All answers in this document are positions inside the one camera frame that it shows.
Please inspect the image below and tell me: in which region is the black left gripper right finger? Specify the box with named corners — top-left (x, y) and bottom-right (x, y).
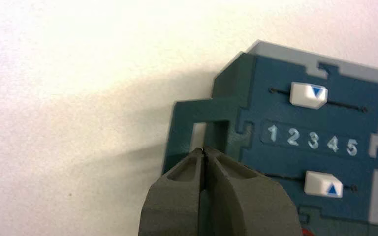
top-left (204, 146), bottom-right (303, 236)

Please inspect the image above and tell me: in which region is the white slider with down arrow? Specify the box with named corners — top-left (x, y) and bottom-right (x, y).
top-left (289, 82), bottom-right (329, 110)

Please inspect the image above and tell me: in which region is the white slider with up arrow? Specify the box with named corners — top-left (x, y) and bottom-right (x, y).
top-left (304, 171), bottom-right (344, 198)

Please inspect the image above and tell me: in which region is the teal and grey control box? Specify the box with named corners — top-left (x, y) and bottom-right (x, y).
top-left (161, 39), bottom-right (378, 236)

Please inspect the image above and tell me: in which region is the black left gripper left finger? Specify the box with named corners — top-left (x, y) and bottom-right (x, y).
top-left (138, 147), bottom-right (206, 236)

